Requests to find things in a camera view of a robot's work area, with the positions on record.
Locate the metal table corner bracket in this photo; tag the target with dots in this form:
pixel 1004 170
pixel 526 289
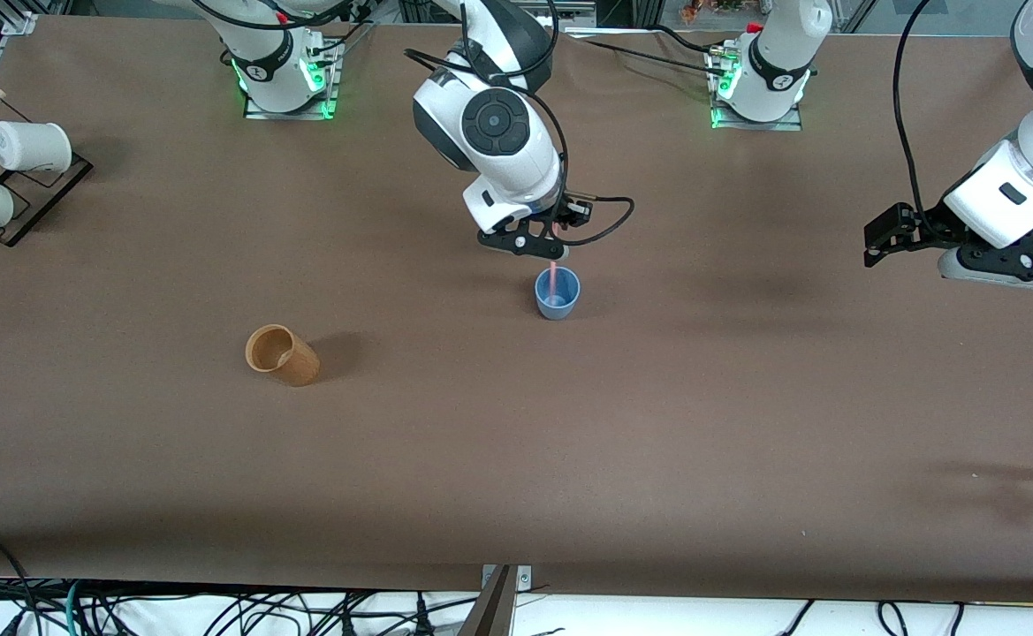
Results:
pixel 19 23

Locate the pink chopstick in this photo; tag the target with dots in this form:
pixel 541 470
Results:
pixel 553 278

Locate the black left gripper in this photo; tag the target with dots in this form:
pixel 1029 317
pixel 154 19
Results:
pixel 930 229

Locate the metal table edge bracket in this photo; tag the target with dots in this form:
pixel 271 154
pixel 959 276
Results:
pixel 523 579

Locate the blue cup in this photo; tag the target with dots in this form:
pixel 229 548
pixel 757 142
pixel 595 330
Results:
pixel 569 302

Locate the brown wooden cup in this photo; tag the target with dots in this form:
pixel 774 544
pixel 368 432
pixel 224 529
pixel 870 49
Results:
pixel 304 367

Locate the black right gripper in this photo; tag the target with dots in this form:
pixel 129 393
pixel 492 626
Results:
pixel 574 212

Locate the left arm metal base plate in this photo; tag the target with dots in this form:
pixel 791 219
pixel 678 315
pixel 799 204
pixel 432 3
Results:
pixel 794 126

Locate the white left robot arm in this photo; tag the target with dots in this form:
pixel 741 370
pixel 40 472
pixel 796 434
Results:
pixel 772 62

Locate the black background box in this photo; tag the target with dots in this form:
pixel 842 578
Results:
pixel 428 11

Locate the aluminium profile post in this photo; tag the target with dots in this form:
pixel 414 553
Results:
pixel 644 11

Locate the colourful background objects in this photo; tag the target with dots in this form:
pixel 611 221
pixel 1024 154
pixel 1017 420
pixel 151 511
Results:
pixel 702 11

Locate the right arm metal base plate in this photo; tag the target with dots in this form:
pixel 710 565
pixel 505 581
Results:
pixel 332 88

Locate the grey background device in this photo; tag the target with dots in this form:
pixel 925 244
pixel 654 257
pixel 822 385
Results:
pixel 578 13

